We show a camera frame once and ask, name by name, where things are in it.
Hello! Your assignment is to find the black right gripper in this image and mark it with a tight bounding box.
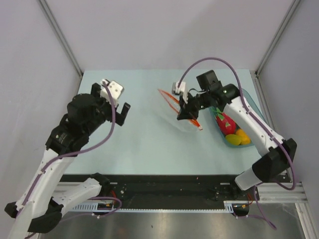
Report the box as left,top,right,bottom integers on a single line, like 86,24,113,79
177,91,210,120

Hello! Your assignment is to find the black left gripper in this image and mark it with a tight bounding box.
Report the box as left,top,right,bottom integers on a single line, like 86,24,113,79
85,83,131,135

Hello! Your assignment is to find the clear zip bag orange zipper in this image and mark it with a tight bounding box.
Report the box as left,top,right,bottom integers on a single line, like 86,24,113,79
155,89,203,132

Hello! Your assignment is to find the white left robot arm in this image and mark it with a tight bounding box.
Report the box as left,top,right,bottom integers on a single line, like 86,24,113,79
5,79,130,239

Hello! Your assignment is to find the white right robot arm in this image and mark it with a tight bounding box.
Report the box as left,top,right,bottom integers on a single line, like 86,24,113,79
172,70,297,200

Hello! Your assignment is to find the red dragon fruit toy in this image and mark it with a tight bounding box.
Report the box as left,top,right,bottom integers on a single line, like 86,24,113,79
215,108,236,135

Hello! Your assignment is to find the yellow mango toy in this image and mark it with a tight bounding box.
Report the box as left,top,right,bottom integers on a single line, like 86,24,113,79
225,134,242,146

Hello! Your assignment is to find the teal plastic fruit tray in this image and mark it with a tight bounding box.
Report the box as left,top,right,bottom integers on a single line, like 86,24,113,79
208,88,265,149

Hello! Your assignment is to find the orange fruit toy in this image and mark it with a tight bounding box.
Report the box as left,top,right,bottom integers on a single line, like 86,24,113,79
235,128,251,145

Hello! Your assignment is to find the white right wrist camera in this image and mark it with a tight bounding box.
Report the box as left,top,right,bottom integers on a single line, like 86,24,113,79
171,82,188,104

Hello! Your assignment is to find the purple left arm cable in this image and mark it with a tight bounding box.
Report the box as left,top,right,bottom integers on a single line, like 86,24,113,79
14,84,118,239

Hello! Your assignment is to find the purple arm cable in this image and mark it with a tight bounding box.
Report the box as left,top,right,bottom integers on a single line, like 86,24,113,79
14,84,118,239
179,57,297,230

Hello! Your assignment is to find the black table edge rail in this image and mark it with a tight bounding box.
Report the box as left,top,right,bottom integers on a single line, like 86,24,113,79
59,174,291,210

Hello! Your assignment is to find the white slotted cable duct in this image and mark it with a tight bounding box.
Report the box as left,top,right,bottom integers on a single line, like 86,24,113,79
70,202,234,213

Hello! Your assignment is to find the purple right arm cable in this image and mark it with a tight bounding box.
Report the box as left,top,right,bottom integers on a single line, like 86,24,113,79
179,57,297,230

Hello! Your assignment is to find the aluminium frame extrusion right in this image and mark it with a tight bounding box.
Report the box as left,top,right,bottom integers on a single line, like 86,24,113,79
257,183,308,203

